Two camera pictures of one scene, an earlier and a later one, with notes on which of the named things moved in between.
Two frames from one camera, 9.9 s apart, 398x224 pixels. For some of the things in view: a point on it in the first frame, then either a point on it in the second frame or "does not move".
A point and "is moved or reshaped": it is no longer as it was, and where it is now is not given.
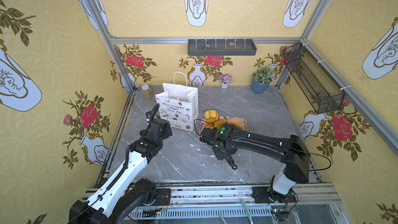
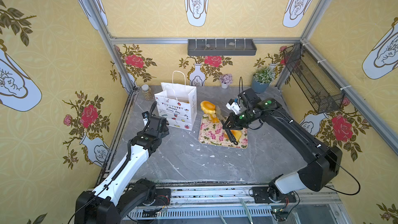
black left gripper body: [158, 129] does not move
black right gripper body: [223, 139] → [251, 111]
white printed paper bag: [179, 103] does not move
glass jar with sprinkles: [147, 92] does not move
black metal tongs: [231, 162] is moved or reshaped
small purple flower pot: [226, 79] does not move
